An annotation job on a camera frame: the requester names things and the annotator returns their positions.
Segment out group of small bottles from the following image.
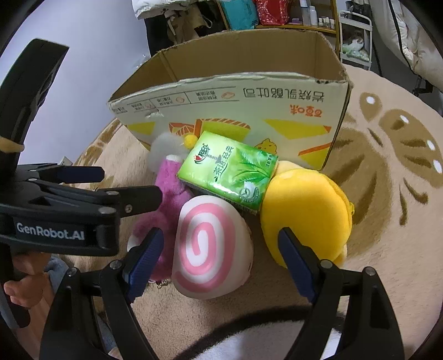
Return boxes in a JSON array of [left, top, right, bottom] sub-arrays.
[[298, 0, 337, 28]]

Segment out dark hanging clothes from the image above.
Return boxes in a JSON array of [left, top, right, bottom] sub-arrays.
[[145, 0, 224, 58]]

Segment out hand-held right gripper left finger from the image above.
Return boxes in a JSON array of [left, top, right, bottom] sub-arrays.
[[40, 227, 165, 360]]

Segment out purple plush toy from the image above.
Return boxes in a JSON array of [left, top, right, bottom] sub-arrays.
[[127, 154, 195, 284]]

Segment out green tissue pack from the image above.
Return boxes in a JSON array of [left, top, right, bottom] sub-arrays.
[[177, 130, 279, 215]]

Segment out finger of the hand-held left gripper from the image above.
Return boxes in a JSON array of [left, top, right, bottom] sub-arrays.
[[57, 165, 106, 184], [101, 186, 163, 217]]

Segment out red patterned packet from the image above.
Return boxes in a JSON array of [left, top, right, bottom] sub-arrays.
[[254, 0, 295, 26]]

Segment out white puffer jacket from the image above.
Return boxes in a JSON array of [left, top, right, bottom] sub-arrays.
[[373, 0, 443, 91]]

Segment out person's left hand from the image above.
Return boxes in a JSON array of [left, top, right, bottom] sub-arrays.
[[3, 254, 56, 309]]

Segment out beige patterned rug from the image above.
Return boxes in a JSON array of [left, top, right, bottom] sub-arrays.
[[71, 64, 443, 360]]

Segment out pink swirl white plush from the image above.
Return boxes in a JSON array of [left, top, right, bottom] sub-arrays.
[[172, 194, 254, 300]]

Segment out grey sleeve cuff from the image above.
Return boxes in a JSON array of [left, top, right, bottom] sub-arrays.
[[45, 255, 77, 295]]

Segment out wooden shelf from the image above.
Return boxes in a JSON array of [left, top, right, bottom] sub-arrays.
[[214, 0, 339, 36]]

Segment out white fluffy pompom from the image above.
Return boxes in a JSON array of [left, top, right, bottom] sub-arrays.
[[148, 133, 199, 171]]

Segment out white black fuzzy cloth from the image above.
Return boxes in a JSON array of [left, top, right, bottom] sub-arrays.
[[192, 304, 348, 360]]

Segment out printed cardboard box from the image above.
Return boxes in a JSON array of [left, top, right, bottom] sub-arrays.
[[107, 28, 354, 172]]

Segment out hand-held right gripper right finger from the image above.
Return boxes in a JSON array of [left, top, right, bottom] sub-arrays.
[[277, 227, 405, 360]]

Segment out white utility cart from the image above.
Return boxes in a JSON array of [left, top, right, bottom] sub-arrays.
[[337, 10, 375, 67]]

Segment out yellow plush pouch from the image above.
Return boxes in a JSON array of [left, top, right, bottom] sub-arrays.
[[259, 160, 354, 269]]

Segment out teal packet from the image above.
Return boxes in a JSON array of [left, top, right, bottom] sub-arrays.
[[221, 0, 259, 30]]

